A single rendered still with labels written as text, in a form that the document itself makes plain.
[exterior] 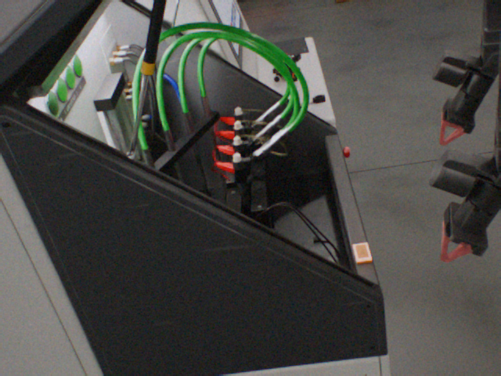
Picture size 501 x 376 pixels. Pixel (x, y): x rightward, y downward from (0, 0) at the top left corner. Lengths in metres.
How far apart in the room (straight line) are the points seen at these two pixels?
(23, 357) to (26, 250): 0.27
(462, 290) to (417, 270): 0.20
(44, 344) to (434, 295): 1.66
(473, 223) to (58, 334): 0.80
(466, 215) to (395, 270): 1.55
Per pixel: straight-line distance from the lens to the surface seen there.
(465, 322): 2.42
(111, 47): 1.52
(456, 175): 1.03
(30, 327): 1.24
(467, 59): 1.42
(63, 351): 1.27
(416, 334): 2.37
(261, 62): 2.17
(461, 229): 1.10
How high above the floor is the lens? 1.76
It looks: 32 degrees down
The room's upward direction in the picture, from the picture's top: 11 degrees counter-clockwise
